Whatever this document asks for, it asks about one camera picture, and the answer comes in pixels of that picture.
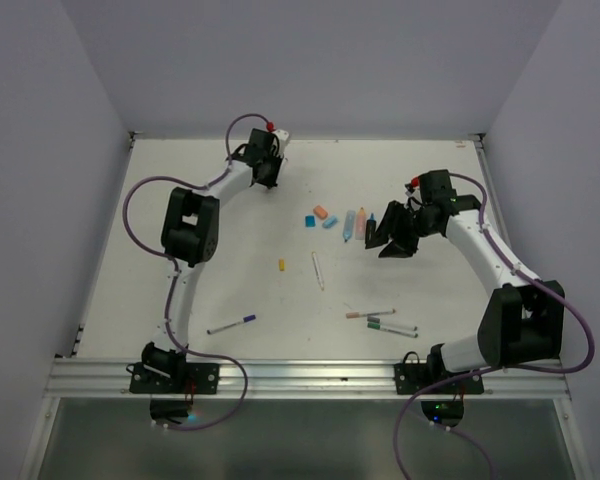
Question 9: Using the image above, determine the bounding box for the green cap thin pen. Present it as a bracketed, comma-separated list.
[367, 323, 419, 338]

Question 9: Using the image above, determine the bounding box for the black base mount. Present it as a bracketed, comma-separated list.
[125, 342, 220, 426]
[393, 346, 485, 428]

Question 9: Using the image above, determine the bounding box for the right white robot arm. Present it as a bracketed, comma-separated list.
[365, 170, 564, 393]

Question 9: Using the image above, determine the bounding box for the orange highlighter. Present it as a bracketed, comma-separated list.
[355, 207, 367, 240]

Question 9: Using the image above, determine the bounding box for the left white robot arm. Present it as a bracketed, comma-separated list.
[141, 128, 290, 393]

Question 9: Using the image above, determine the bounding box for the yellow cap thin pen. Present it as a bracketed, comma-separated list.
[311, 251, 325, 291]

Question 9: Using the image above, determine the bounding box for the black blue cap highlighter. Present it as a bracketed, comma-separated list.
[365, 213, 376, 248]

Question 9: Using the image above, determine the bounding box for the purple cap thin pen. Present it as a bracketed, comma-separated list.
[206, 314, 257, 335]

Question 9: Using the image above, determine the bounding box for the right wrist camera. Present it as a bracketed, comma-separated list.
[405, 176, 420, 198]

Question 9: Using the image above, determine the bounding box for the light blue highlighter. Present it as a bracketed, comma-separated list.
[342, 210, 356, 242]

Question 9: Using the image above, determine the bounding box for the orange cap thin pen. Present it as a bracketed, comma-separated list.
[345, 308, 396, 319]

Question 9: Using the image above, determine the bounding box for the orange highlighter cap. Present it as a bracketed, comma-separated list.
[313, 205, 328, 220]

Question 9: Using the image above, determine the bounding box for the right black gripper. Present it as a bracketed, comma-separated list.
[366, 198, 438, 257]

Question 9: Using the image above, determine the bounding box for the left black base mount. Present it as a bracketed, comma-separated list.
[125, 342, 220, 426]

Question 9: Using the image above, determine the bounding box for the aluminium front rail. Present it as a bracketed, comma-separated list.
[44, 358, 570, 400]

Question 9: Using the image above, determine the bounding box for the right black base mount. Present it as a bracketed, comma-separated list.
[393, 346, 485, 428]

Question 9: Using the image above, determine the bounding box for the grey cap thin pen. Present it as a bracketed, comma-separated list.
[367, 316, 418, 332]

